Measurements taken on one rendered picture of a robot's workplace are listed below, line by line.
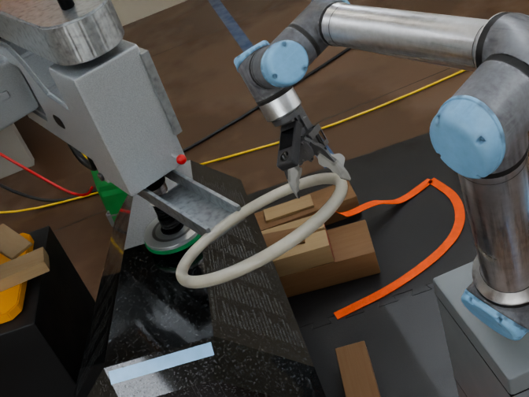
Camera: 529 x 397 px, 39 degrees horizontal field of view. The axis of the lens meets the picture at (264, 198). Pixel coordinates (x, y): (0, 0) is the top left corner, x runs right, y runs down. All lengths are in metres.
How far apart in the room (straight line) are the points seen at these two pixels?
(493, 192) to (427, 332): 1.92
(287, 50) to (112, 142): 0.84
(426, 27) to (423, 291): 2.06
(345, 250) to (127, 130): 1.43
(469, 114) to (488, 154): 0.06
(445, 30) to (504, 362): 0.89
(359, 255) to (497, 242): 1.97
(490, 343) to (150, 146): 1.12
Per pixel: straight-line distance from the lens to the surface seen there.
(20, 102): 2.80
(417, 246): 3.46
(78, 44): 2.09
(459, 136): 1.08
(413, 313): 3.17
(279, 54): 1.52
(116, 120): 2.20
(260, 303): 2.40
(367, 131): 4.36
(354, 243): 3.36
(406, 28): 1.35
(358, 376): 2.85
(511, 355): 1.88
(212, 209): 2.17
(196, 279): 1.73
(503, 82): 1.11
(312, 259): 3.27
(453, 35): 1.27
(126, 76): 2.19
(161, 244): 2.48
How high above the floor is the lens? 2.29
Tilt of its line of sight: 34 degrees down
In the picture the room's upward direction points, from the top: 20 degrees counter-clockwise
